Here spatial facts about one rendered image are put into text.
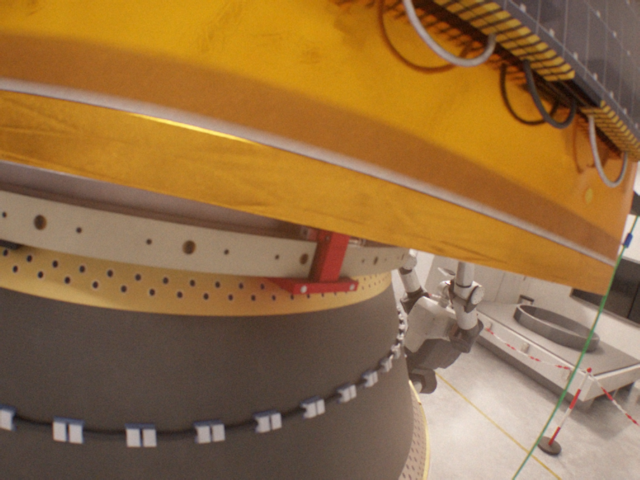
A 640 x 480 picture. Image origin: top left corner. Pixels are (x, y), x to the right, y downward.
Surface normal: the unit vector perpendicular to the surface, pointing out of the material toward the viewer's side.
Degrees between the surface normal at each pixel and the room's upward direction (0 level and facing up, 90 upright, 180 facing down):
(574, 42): 90
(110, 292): 62
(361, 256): 90
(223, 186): 90
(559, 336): 90
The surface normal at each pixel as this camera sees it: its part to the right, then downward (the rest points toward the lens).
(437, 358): 0.23, 0.37
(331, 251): 0.69, 0.29
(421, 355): -0.44, 0.00
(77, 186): 0.40, 0.24
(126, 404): 0.55, -0.22
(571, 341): -0.22, 0.09
